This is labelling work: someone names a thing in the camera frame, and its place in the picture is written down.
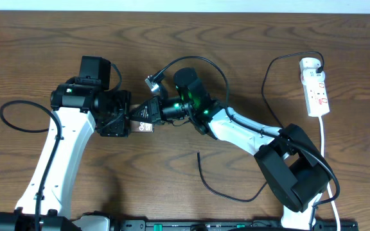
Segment black USB charging cable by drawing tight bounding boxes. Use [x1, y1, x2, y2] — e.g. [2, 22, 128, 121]
[197, 51, 325, 203]

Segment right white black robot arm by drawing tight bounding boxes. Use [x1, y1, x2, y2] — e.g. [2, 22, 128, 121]
[129, 67, 333, 230]

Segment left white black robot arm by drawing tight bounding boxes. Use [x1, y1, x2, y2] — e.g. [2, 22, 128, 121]
[0, 56, 131, 230]

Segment white charger plug adapter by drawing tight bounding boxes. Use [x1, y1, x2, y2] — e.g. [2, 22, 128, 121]
[299, 57, 321, 72]

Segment white power strip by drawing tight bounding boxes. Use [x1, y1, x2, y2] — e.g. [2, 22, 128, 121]
[301, 69, 330, 117]

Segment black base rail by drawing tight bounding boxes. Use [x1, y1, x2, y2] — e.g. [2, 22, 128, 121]
[112, 218, 359, 231]

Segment white power strip cord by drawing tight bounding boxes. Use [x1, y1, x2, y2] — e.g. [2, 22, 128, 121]
[317, 115, 341, 231]

